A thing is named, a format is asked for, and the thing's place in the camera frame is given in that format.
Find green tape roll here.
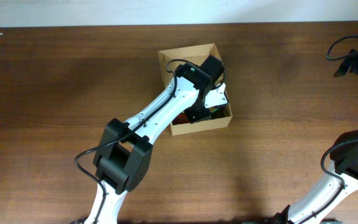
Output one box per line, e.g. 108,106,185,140
209,106,225,113

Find orange utility knife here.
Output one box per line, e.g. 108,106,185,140
172,113,189,125

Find brown cardboard box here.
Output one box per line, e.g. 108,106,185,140
158,44,232,136

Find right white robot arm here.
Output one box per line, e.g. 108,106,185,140
265,129,358,224

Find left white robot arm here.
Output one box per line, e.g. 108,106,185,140
75,55,228,223

